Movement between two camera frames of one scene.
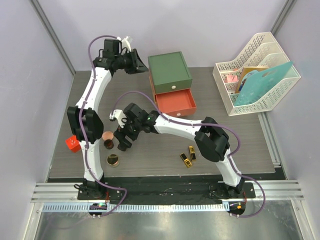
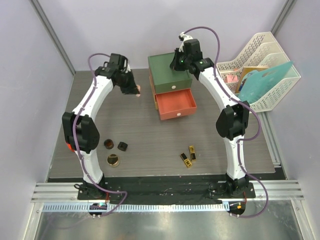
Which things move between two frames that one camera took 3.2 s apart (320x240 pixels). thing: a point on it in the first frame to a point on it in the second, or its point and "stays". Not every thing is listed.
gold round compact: [112, 160] stays
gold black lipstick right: [192, 153] stays
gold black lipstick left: [185, 160] stays
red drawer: [176, 104] stays
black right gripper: [121, 136] to [173, 65]
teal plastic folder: [261, 81] stays
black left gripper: [135, 61] to [132, 89]
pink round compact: [107, 135] to [138, 87]
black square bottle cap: [121, 147] stays
